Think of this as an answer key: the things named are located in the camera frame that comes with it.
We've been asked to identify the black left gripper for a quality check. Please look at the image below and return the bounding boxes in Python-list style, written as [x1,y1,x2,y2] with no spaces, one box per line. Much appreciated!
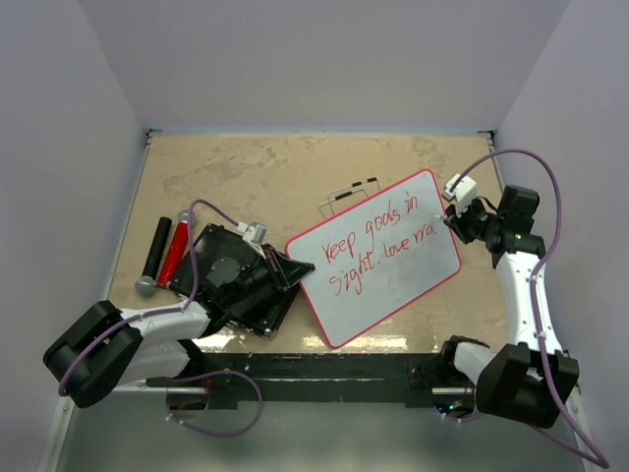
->
[225,244,314,308]

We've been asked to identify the pink framed whiteboard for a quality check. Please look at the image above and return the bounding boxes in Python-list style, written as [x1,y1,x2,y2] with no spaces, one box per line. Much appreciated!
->
[285,169,462,348]

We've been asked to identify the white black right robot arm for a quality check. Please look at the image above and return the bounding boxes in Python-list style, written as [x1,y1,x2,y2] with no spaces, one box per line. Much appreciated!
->
[437,175,580,429]

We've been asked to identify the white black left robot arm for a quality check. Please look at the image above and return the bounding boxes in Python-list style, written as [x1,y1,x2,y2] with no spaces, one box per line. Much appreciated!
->
[43,241,315,408]

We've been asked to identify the red microphone silver head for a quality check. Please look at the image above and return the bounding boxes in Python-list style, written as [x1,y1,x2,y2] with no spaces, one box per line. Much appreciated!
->
[135,209,197,298]

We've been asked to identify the black microphone tube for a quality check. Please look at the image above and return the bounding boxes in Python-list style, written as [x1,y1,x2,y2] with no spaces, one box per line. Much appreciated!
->
[142,216,172,280]

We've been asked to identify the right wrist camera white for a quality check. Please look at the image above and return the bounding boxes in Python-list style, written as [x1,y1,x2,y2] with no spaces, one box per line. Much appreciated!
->
[442,173,479,216]

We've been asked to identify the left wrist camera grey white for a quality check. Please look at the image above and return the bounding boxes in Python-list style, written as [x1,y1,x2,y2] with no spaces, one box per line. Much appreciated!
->
[237,222,267,246]

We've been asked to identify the wire whiteboard stand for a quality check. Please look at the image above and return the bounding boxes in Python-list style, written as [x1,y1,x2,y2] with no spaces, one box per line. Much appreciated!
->
[318,177,382,219]

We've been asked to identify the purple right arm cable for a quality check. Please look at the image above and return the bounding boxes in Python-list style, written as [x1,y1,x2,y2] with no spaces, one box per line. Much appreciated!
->
[454,148,610,469]

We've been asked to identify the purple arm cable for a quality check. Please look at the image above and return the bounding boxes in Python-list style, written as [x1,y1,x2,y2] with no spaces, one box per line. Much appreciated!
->
[57,199,264,437]
[454,148,610,469]

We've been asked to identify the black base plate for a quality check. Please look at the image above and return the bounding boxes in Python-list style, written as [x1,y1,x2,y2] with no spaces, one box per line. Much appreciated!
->
[147,353,476,416]

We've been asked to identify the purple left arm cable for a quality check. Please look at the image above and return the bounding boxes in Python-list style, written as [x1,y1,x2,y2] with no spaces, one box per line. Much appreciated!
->
[57,199,264,437]

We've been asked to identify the aluminium frame rail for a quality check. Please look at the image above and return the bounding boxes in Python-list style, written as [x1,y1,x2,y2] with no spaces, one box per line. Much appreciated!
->
[35,128,163,471]

